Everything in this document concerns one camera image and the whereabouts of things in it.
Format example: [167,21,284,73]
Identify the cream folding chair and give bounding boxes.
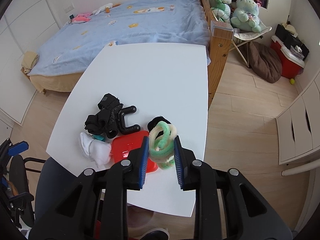
[231,26,272,68]

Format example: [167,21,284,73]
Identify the white drawer cabinet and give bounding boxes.
[276,70,320,165]

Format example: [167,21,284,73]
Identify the blue printed blanket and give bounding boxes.
[27,0,210,77]

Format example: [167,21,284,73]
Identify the pink plush toy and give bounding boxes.
[72,14,91,25]

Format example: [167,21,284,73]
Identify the red cloth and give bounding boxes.
[94,219,103,240]

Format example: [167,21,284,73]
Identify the black forked massage head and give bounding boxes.
[117,106,141,135]

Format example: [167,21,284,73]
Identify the brown bean bag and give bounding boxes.
[247,41,282,83]

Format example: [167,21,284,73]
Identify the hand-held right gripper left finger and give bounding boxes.
[29,136,150,240]

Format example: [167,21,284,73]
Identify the green unicorn plush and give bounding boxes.
[230,0,260,33]

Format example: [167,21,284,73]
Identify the beige folded cloth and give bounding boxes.
[21,51,39,74]

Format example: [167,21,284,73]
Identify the beige bed skirt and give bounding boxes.
[27,71,85,94]

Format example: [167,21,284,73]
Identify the red cooler box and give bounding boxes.
[271,35,305,80]

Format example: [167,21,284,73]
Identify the black fuzzy scrunchie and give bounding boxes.
[147,116,172,133]

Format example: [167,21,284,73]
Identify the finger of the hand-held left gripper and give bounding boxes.
[5,192,35,205]
[0,138,29,160]

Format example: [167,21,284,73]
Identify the white tube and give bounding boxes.
[281,160,320,177]

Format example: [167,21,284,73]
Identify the wooden bed frame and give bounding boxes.
[199,0,234,110]

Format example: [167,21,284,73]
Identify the green cream fuzzy hair ties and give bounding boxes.
[148,121,178,170]

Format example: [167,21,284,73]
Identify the clear plastic corner guard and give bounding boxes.
[210,20,234,37]

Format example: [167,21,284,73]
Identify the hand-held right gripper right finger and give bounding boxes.
[174,135,293,240]

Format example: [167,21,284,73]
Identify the black wrist strap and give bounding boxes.
[84,93,125,138]

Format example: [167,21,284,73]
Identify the white goose plush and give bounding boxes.
[91,3,122,15]

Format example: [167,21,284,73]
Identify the white sock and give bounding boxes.
[79,132,112,168]

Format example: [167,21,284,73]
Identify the green dragon plush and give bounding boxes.
[209,0,232,22]

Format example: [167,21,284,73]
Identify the red plastic lid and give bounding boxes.
[110,130,158,173]

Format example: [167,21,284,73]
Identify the black bag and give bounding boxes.
[275,24,310,60]

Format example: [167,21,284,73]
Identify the dark sneaker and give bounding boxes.
[140,227,170,240]

